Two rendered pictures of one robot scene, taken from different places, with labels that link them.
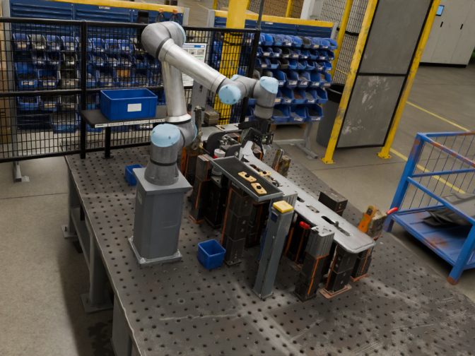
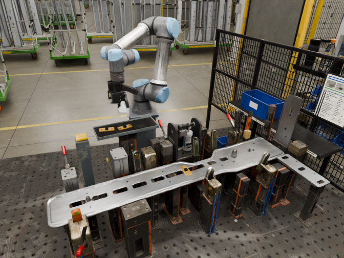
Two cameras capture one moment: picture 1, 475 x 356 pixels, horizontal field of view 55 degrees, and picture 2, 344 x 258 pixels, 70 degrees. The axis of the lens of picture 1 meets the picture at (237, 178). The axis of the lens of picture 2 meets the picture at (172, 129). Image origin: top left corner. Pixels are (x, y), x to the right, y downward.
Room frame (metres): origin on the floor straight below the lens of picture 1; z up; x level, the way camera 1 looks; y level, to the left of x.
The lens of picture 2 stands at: (2.36, -1.21, 1.88)
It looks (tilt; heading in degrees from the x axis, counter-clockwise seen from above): 30 degrees down; 103
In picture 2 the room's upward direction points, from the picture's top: 2 degrees clockwise
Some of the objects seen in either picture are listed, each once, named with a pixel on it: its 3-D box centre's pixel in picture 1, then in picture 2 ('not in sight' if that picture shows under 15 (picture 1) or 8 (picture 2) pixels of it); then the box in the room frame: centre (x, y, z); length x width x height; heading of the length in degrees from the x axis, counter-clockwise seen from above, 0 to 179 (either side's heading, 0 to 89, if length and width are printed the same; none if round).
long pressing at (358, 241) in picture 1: (267, 176); (183, 172); (2.19, -0.16, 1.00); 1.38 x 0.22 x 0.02; 40
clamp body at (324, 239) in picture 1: (313, 263); (74, 198); (1.64, -0.39, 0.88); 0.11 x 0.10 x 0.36; 130
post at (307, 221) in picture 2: not in sight; (310, 201); (2.91, -0.02, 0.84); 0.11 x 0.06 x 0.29; 130
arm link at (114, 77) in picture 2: (264, 110); (117, 76); (1.79, -0.06, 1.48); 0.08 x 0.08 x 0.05
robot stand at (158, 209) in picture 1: (157, 215); (142, 133); (1.76, 0.33, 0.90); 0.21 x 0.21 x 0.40; 32
